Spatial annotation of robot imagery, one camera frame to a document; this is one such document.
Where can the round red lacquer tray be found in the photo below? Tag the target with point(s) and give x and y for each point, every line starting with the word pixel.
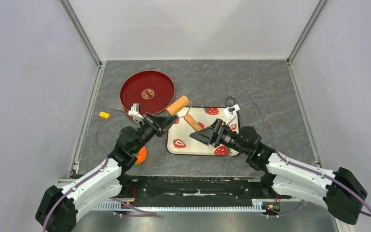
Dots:
pixel 152 90

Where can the small metal cup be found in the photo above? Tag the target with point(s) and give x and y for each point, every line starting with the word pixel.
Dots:
pixel 230 101

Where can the orange horseshoe magnet toy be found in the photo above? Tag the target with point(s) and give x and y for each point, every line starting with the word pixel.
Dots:
pixel 141 156

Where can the small yellow block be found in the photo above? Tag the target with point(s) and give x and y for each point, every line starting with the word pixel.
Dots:
pixel 104 115

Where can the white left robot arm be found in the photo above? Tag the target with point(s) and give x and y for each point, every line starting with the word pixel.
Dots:
pixel 61 208

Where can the white strawberry enamel tray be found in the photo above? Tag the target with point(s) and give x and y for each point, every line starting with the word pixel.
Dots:
pixel 198 118

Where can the white slotted cable duct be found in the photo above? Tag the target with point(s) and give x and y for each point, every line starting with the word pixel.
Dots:
pixel 256 206

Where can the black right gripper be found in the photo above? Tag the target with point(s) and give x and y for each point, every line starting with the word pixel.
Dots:
pixel 211 135

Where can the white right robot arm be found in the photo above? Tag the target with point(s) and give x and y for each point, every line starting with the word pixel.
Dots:
pixel 337 191

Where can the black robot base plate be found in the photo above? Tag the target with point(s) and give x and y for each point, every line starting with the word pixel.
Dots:
pixel 195 191

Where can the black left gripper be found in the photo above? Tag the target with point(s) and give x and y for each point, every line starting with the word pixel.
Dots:
pixel 167 122

